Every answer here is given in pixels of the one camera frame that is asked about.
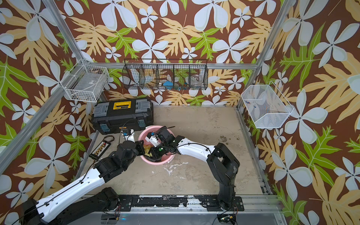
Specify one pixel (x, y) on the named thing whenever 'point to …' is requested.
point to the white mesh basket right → (266, 106)
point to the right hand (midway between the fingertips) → (146, 157)
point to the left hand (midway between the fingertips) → (144, 139)
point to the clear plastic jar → (196, 80)
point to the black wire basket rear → (166, 74)
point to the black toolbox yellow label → (111, 116)
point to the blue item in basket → (168, 85)
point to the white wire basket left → (86, 82)
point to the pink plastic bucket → (166, 157)
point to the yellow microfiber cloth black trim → (146, 149)
